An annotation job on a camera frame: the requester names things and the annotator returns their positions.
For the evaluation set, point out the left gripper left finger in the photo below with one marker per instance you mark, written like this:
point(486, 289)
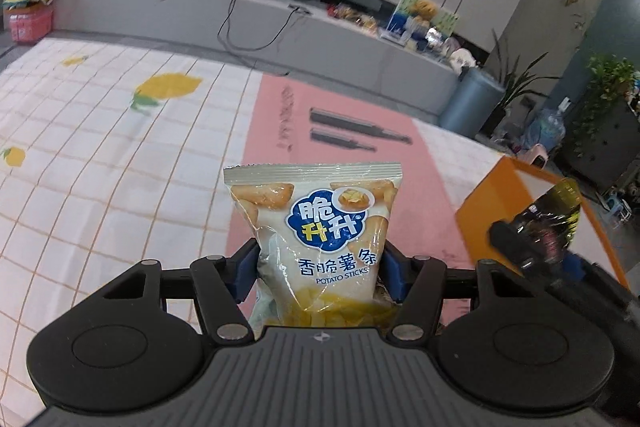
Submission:
point(220, 285)

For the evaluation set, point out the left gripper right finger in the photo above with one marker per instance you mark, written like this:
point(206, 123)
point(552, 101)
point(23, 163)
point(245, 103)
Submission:
point(416, 285)

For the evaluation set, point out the black snack packet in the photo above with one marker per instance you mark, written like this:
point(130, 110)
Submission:
point(550, 219)

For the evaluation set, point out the white potato sticks bag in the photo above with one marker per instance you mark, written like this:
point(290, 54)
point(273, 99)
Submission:
point(321, 230)

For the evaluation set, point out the orange storage box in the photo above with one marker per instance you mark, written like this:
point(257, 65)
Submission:
point(509, 188)

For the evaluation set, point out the pink space heater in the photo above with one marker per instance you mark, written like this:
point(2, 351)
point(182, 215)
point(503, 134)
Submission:
point(536, 156)

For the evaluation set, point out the lemon checkered tablecloth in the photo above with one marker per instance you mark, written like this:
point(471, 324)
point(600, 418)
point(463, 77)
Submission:
point(112, 154)

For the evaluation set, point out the pink table runner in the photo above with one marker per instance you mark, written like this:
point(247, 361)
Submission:
point(293, 124)

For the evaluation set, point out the blue water jug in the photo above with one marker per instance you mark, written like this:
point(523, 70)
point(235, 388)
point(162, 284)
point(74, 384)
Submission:
point(547, 128)

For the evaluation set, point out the grey pedal trash bin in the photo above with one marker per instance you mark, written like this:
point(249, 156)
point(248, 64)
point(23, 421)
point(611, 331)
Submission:
point(476, 96)

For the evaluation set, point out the green climbing plant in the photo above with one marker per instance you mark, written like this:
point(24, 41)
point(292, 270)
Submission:
point(610, 80)

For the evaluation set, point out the potted long-leaf plant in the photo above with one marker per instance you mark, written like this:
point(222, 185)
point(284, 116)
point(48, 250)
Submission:
point(514, 81)

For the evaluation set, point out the green illustrated card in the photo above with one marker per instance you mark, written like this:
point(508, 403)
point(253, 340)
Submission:
point(420, 25)

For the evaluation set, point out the grey TV cabinet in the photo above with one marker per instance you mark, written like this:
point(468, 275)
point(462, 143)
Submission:
point(276, 35)

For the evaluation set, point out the teddy bear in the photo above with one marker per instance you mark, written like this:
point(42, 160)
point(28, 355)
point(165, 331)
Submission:
point(423, 11)

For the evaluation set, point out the pink basket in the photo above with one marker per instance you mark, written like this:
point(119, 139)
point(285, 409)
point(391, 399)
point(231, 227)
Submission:
point(29, 25)

